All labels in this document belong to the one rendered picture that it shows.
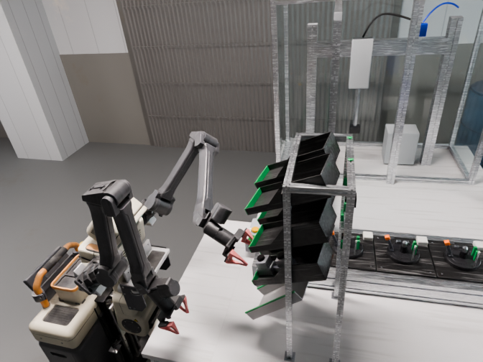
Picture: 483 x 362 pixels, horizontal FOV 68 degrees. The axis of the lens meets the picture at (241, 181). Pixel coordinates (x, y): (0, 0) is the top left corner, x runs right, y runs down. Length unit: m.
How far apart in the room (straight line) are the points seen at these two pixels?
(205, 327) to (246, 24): 3.36
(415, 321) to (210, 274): 0.94
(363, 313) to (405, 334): 0.17
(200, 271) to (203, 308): 0.23
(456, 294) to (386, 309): 0.29
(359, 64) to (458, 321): 1.49
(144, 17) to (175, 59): 0.58
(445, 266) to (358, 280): 0.38
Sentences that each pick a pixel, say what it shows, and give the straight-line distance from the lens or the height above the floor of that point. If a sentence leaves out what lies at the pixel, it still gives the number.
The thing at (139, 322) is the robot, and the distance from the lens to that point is 1.88.
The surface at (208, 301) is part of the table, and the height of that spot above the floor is 0.86.
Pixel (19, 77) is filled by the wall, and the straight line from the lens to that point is 5.37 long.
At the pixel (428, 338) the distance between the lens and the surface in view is 1.71.
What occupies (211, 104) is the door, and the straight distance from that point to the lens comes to 4.67.
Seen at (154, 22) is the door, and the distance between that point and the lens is 4.69.
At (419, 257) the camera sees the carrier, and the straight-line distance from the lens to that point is 1.85.
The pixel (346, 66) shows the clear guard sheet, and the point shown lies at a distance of 2.76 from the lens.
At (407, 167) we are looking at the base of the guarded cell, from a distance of 2.75.
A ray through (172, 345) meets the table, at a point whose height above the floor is 0.86.
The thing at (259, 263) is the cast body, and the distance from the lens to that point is 1.31.
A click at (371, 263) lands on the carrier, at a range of 1.76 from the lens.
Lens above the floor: 2.19
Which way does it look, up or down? 32 degrees down
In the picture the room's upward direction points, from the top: 6 degrees counter-clockwise
